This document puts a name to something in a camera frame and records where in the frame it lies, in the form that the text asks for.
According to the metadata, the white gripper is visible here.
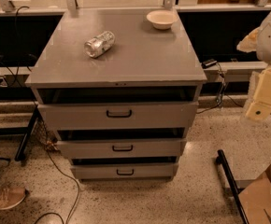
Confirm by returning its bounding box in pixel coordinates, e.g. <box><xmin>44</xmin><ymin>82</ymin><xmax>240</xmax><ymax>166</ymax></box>
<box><xmin>236</xmin><ymin>28</ymin><xmax>271</xmax><ymax>121</ymax></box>

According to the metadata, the grey drawer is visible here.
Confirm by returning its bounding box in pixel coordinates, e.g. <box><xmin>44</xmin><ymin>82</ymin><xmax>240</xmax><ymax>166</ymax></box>
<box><xmin>71</xmin><ymin>163</ymin><xmax>178</xmax><ymax>180</ymax></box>
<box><xmin>38</xmin><ymin>102</ymin><xmax>197</xmax><ymax>130</ymax></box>
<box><xmin>57</xmin><ymin>139</ymin><xmax>186</xmax><ymax>159</ymax></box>

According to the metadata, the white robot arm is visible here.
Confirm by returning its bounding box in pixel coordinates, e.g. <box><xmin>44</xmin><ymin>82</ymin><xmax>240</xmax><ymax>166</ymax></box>
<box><xmin>236</xmin><ymin>11</ymin><xmax>271</xmax><ymax>121</ymax></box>

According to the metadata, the grey drawer cabinet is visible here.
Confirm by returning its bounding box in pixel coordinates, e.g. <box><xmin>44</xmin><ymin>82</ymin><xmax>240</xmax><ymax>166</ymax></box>
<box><xmin>25</xmin><ymin>7</ymin><xmax>208</xmax><ymax>182</ymax></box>

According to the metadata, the grey top drawer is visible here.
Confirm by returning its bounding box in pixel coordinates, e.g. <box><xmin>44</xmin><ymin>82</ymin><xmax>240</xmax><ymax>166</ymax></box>
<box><xmin>38</xmin><ymin>102</ymin><xmax>197</xmax><ymax>130</ymax></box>

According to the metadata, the grey bottom drawer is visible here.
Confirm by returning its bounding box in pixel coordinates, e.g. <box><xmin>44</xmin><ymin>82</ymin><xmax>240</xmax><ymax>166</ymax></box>
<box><xmin>71</xmin><ymin>163</ymin><xmax>178</xmax><ymax>180</ymax></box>

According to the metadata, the small black device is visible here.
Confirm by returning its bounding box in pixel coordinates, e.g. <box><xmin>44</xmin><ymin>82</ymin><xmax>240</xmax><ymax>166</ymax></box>
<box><xmin>201</xmin><ymin>59</ymin><xmax>217</xmax><ymax>69</ymax></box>

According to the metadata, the white paper bowl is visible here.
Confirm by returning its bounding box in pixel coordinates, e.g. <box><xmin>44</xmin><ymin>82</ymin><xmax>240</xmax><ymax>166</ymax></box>
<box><xmin>147</xmin><ymin>10</ymin><xmax>178</xmax><ymax>30</ymax></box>

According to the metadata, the cardboard box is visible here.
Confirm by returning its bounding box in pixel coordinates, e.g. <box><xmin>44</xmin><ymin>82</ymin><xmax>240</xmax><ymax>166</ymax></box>
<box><xmin>239</xmin><ymin>164</ymin><xmax>271</xmax><ymax>224</ymax></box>

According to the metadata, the crushed silver can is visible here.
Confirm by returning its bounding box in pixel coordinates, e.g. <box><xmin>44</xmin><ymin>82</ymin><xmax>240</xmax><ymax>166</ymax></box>
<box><xmin>84</xmin><ymin>31</ymin><xmax>115</xmax><ymax>58</ymax></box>

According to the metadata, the black table leg left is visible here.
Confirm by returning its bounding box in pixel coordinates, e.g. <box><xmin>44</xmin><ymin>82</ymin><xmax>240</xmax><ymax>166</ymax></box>
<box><xmin>0</xmin><ymin>108</ymin><xmax>39</xmax><ymax>161</ymax></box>

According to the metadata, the tan sneaker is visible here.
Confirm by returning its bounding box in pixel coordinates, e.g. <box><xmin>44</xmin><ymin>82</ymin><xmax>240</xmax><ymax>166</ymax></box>
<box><xmin>0</xmin><ymin>187</ymin><xmax>26</xmax><ymax>211</ymax></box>

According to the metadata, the black cable right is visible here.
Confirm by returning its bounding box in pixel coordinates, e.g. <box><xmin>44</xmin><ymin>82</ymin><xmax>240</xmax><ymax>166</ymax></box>
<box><xmin>196</xmin><ymin>63</ymin><xmax>271</xmax><ymax>116</ymax></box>

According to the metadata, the black floor cable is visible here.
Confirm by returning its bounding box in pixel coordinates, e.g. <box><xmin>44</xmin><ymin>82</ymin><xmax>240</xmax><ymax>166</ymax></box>
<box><xmin>32</xmin><ymin>121</ymin><xmax>81</xmax><ymax>224</ymax></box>

